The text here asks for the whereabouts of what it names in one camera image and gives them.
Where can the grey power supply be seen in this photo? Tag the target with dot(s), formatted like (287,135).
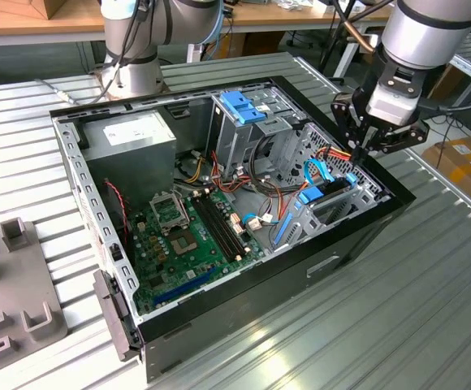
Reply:
(130,162)

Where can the CPU socket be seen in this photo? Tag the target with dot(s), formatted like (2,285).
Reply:
(183,243)

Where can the black tripod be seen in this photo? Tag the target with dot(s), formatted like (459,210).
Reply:
(333,44)

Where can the hard disk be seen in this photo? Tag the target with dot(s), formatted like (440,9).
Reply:
(312,195)

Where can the small white box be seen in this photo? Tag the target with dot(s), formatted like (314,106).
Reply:
(195,53)

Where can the green motherboard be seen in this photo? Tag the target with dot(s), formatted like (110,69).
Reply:
(170,268)

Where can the grey parts rack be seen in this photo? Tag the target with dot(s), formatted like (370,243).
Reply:
(16,276)

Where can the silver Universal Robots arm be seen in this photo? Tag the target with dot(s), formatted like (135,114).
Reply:
(422,36)

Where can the white board plug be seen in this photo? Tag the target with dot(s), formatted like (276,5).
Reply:
(255,224)

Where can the black PC case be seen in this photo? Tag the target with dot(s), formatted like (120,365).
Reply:
(260,308)

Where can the grey metal drive cage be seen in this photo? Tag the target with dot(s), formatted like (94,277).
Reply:
(235,146)

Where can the blue expansion slot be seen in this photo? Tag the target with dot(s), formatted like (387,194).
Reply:
(182,288)

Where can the labelled cardboard box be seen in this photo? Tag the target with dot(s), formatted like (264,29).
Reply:
(459,178)

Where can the small brown box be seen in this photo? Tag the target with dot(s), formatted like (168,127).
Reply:
(44,8)

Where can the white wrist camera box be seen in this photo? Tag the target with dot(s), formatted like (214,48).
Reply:
(391,106)

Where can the black RAM slot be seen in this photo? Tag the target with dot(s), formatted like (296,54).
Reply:
(220,227)
(213,227)
(234,227)
(227,227)

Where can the blue plastic drive latch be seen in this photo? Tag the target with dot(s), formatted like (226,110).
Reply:
(239,107)

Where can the perforated metal disk bay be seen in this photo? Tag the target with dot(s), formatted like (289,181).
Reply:
(314,136)

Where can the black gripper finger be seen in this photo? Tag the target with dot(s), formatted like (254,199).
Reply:
(410,138)
(349,122)

